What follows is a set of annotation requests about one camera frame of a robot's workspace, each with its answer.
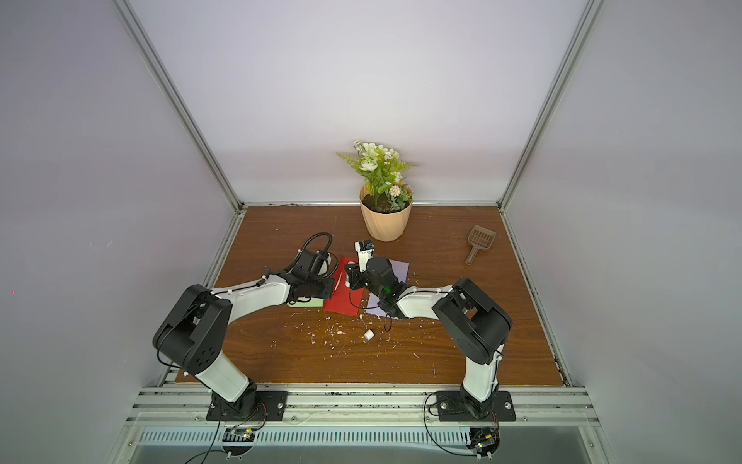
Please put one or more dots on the red envelope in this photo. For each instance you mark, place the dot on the red envelope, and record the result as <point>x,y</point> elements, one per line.
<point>344,300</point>

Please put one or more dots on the beige flower pot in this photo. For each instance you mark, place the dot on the beige flower pot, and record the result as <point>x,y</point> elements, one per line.
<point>382,226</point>

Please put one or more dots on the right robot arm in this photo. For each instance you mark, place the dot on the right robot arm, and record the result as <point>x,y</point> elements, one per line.
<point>478,325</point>

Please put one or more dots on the green envelope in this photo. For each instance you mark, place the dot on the green envelope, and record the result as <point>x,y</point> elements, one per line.
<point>314,302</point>

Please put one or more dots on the purple envelope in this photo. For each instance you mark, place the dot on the purple envelope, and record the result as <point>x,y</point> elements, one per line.
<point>400,270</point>

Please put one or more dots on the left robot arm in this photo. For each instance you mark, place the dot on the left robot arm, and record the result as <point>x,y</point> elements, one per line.
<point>194,334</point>

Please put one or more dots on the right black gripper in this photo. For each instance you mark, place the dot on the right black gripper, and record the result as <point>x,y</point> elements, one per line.
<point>354,276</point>

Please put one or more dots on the artificial flower plant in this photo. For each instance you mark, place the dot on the artificial flower plant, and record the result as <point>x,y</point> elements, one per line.
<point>383,171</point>

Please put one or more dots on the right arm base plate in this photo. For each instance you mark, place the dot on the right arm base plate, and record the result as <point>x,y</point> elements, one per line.
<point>450,405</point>

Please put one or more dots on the brown plastic scoop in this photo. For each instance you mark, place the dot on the brown plastic scoop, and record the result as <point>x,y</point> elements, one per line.
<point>480,239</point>

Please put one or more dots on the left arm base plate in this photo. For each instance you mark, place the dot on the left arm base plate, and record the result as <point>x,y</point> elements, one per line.
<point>251,406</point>

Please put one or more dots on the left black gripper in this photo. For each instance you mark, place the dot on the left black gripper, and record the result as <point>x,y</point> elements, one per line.
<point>328,284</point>

